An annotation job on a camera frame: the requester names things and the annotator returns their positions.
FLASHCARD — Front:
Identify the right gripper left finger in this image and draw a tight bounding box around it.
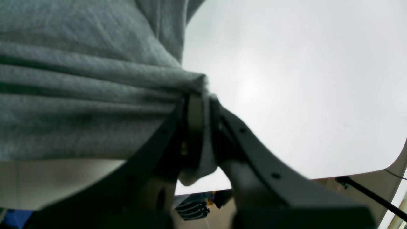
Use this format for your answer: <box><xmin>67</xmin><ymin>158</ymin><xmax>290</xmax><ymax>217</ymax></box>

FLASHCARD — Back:
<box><xmin>25</xmin><ymin>95</ymin><xmax>204</xmax><ymax>229</ymax></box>

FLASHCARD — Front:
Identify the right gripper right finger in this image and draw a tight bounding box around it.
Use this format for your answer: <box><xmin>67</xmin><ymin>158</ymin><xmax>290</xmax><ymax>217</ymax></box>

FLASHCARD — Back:
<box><xmin>210</xmin><ymin>97</ymin><xmax>376</xmax><ymax>229</ymax></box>

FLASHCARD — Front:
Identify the grey T-shirt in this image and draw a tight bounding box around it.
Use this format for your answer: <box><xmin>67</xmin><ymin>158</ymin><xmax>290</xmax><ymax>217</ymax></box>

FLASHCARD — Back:
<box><xmin>0</xmin><ymin>0</ymin><xmax>217</xmax><ymax>186</ymax></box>

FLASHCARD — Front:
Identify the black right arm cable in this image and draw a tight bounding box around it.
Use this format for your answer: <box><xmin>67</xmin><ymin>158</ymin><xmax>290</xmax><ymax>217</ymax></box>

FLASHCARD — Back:
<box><xmin>335</xmin><ymin>176</ymin><xmax>407</xmax><ymax>221</ymax></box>

